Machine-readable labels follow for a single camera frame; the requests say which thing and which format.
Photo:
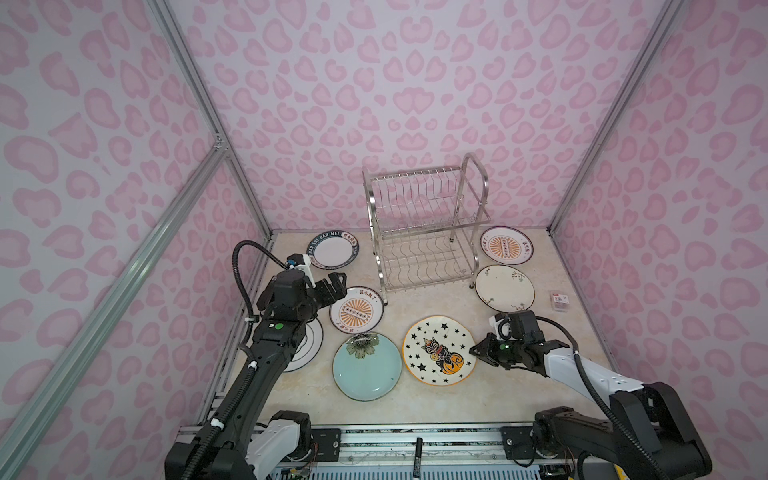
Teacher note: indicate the white plate black text rim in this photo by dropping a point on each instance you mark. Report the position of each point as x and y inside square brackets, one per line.
[333, 249]

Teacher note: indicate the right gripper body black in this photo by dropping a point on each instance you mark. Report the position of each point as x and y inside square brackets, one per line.
[510, 352]

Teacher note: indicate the orange sunburst plate far right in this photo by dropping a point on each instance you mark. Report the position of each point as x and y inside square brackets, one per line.
[506, 245]

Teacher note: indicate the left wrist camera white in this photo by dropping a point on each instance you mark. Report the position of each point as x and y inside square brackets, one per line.
[302, 262]

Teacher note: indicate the small pink box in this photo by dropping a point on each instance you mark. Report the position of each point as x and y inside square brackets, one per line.
[560, 301]

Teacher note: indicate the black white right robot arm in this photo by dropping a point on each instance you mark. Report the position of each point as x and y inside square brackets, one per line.
[644, 428]

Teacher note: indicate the white plate black rings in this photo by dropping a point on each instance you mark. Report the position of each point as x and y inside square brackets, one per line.
[306, 345]

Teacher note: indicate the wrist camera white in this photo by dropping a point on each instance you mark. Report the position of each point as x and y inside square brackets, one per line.
[500, 326]
[302, 262]

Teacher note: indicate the silver two-tier dish rack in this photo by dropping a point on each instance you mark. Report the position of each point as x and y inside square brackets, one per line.
[424, 224]

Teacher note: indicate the orange sunburst plate near rack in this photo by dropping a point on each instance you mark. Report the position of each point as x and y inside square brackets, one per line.
[360, 311]

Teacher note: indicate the black marker pen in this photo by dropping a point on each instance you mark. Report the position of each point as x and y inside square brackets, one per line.
[417, 462]

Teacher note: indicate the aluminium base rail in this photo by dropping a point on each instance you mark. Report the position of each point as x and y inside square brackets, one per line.
[450, 451]

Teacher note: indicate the halloween cat star plate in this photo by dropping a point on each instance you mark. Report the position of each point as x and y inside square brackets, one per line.
[436, 351]

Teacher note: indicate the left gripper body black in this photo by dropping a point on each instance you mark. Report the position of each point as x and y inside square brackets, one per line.
[307, 312]

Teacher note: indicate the mint green flower plate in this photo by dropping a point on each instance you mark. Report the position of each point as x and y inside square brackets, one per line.
[367, 367]

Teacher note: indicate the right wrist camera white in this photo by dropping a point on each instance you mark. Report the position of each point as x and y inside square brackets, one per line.
[500, 326]

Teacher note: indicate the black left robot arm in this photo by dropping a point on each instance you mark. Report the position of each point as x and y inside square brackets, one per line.
[227, 447]

